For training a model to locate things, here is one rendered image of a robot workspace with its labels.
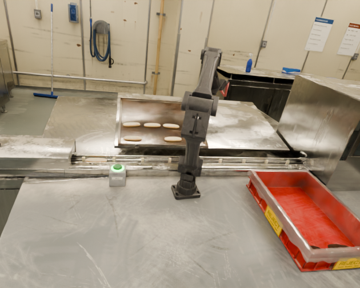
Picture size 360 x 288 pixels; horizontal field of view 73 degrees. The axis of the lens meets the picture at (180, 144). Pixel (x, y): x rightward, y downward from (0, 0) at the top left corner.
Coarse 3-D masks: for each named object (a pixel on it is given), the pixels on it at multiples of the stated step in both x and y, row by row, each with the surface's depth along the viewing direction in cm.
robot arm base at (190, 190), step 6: (180, 180) 107; (174, 186) 112; (180, 186) 107; (186, 186) 106; (192, 186) 107; (174, 192) 108; (180, 192) 108; (186, 192) 106; (192, 192) 107; (198, 192) 111; (180, 198) 107; (186, 198) 108
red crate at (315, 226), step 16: (256, 192) 113; (272, 192) 120; (288, 192) 122; (304, 192) 123; (288, 208) 111; (304, 208) 112; (304, 224) 103; (320, 224) 104; (288, 240) 89; (320, 240) 96; (336, 240) 97
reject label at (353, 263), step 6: (270, 210) 99; (270, 216) 99; (270, 222) 99; (276, 222) 95; (276, 228) 95; (354, 258) 82; (336, 264) 82; (342, 264) 83; (348, 264) 84; (354, 264) 84
